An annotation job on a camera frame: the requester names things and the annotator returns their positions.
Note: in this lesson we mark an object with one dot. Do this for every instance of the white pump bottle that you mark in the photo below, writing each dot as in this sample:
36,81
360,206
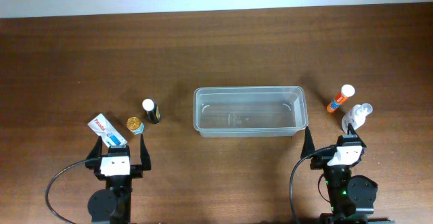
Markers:
356,116

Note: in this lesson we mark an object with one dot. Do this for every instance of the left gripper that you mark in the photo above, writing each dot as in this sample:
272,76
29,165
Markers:
118,177

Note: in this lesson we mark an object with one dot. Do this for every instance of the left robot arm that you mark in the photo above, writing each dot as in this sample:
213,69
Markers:
112,204

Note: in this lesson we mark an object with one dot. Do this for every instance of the orange tablet tube white cap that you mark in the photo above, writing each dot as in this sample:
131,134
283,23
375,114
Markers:
346,92

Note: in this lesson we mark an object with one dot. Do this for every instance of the white Panadol box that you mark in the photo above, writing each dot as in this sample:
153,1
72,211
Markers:
102,127

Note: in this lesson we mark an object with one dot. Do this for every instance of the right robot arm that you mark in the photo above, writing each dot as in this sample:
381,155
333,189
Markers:
351,197

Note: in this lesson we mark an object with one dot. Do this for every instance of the dark bottle white cap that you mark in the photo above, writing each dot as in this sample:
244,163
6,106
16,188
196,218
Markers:
152,111

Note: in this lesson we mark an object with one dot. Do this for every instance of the gold lid small jar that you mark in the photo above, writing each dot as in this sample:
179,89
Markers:
135,125

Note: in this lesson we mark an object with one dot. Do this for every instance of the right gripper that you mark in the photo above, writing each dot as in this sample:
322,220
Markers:
318,163

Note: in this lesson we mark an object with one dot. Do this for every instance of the clear plastic container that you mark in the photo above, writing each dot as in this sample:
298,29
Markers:
262,111

